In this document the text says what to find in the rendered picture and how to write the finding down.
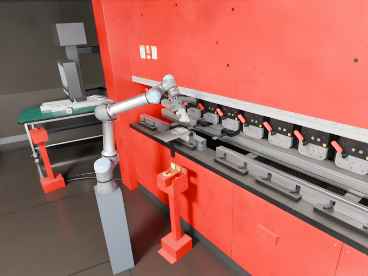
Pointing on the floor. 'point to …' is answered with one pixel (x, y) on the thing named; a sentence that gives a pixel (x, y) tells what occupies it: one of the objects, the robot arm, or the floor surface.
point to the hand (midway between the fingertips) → (188, 120)
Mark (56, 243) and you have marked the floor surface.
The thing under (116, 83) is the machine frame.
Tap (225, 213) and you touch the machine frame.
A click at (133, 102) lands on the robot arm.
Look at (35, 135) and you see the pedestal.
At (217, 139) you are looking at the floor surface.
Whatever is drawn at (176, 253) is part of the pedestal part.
